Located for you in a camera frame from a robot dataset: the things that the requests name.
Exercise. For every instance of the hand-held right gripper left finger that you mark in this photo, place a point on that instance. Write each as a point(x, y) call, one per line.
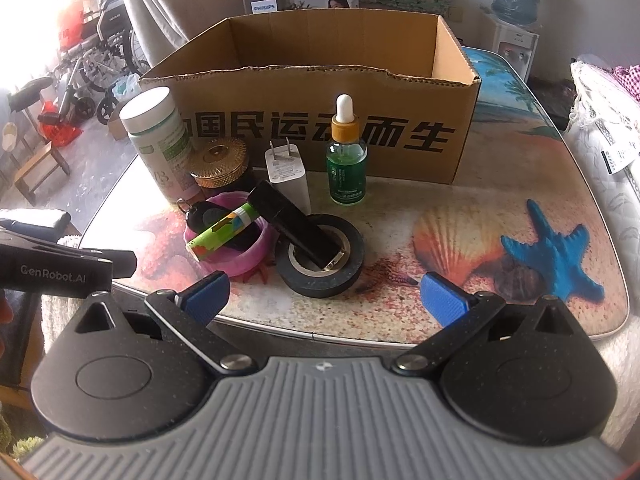
point(207, 292)

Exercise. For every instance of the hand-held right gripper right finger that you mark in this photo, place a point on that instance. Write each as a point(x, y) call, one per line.
point(442, 300)

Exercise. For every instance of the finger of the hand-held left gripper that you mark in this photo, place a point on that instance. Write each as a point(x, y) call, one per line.
point(122, 262)

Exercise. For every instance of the pink plastic bowl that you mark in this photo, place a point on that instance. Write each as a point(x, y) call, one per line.
point(250, 257)

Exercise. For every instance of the green printed tube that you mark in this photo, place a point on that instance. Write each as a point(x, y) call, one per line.
point(220, 232)

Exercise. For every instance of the black key fob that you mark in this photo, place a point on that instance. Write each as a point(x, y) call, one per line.
point(202, 215)

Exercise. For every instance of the black rectangular device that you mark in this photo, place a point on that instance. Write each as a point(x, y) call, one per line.
point(295, 225)

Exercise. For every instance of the black tape roll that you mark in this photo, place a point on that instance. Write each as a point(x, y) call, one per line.
point(320, 285)

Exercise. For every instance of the jar with gold patterned lid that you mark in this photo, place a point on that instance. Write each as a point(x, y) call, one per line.
point(220, 157)

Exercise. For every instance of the white bottle with green label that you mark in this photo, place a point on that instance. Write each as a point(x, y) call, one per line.
point(155, 125)

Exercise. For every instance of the white charger plug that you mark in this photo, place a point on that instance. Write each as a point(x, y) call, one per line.
point(287, 175)

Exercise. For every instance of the green dropper bottle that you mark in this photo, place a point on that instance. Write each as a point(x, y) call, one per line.
point(346, 170)

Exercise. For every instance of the large brown cardboard box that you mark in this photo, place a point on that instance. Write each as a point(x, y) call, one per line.
point(300, 95)

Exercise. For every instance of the wooden stool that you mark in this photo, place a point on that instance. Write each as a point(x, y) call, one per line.
point(40, 152)

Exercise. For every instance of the red plastic bag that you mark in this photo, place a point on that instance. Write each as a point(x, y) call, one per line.
point(57, 132)

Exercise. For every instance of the white green plastic bag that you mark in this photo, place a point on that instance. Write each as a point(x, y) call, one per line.
point(127, 87)

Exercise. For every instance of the black padded seat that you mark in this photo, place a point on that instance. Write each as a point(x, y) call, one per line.
point(30, 92)

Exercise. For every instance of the wheelchair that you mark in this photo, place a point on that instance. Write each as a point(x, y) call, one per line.
point(107, 25)

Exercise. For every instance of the orange red bag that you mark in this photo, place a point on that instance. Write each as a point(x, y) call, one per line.
point(71, 27)

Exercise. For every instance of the grey curtain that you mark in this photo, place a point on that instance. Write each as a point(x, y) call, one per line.
point(160, 5)

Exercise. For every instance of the white water dispenser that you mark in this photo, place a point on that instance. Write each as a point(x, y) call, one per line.
point(515, 45)

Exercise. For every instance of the pink checked cloth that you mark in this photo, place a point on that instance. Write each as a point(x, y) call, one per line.
point(630, 82)

